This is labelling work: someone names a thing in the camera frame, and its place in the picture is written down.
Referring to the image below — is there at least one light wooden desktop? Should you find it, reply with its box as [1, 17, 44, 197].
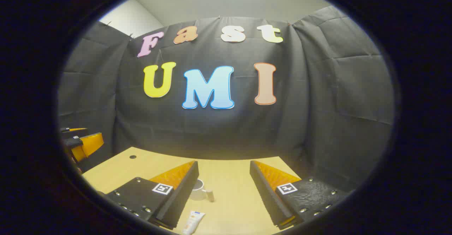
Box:
[82, 147, 304, 235]

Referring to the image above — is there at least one black backdrop cloth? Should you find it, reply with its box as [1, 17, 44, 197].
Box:
[58, 5, 395, 193]

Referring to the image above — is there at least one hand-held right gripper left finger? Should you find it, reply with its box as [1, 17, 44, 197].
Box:
[97, 160, 199, 230]

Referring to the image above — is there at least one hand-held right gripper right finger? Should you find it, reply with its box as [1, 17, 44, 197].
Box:
[249, 160, 353, 230]

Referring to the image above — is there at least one white toothpaste tube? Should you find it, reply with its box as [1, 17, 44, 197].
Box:
[181, 210, 206, 235]

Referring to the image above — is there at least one white cup with wooden handle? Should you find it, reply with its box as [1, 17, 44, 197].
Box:
[191, 178, 215, 202]

